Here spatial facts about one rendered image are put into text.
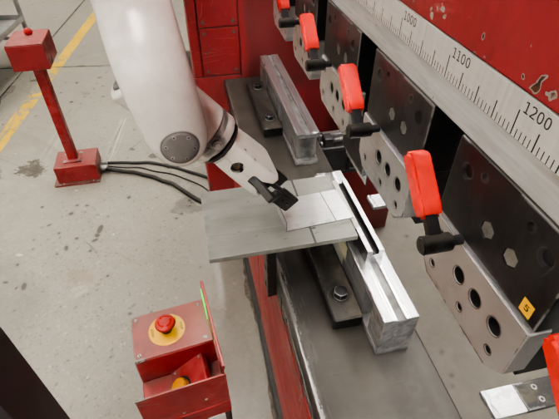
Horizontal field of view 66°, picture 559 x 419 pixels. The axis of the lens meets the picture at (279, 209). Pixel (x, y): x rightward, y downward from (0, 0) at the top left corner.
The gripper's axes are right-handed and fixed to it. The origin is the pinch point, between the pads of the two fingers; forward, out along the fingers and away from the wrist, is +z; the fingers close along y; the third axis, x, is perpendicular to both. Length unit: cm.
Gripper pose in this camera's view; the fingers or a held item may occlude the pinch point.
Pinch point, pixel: (280, 189)
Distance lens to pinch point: 75.7
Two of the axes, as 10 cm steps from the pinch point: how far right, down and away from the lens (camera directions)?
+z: 6.2, 4.5, 6.4
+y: -2.8, -6.4, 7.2
